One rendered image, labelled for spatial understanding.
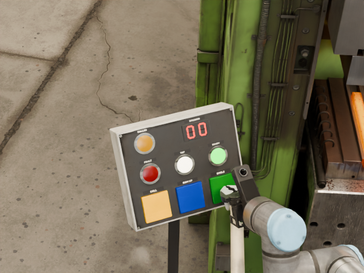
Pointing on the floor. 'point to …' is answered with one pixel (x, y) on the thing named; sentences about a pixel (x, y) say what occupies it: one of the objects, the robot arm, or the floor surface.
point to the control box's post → (173, 246)
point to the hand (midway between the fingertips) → (225, 187)
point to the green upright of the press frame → (219, 231)
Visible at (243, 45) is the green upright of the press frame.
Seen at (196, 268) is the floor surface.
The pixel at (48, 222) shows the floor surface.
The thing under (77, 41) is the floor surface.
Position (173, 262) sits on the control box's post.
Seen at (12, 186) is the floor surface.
